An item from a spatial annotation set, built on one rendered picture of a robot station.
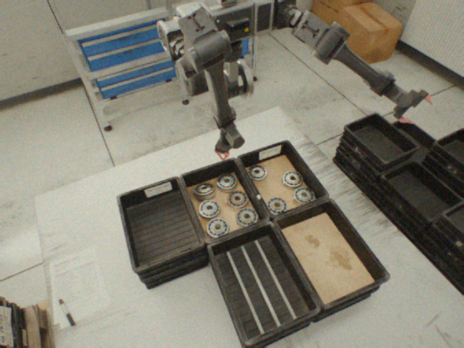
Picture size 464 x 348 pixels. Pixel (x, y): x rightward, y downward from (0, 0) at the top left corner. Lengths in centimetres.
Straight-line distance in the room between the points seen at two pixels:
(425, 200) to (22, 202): 301
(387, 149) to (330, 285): 129
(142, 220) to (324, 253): 84
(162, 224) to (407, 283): 113
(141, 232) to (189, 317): 43
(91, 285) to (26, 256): 121
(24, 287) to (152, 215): 134
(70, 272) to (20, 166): 186
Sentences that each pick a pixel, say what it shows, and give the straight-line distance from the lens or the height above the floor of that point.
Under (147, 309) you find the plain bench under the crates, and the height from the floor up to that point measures 70.
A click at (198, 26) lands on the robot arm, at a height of 170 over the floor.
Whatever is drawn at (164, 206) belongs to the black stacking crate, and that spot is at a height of 83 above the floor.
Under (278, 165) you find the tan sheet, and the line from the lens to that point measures 166.
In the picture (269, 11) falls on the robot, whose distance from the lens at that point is 152.
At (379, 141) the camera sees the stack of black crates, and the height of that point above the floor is 49.
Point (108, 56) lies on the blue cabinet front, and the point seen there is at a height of 69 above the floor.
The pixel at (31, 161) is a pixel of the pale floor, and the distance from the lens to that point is 337.
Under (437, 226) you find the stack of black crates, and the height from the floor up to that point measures 49.
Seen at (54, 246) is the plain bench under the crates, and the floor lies 70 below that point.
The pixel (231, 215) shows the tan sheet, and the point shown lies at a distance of 147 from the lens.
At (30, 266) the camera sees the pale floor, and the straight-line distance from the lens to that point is 271.
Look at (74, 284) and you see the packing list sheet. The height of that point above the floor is 70.
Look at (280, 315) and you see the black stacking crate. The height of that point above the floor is 83.
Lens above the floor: 209
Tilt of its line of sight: 53 degrees down
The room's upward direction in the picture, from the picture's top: 3 degrees counter-clockwise
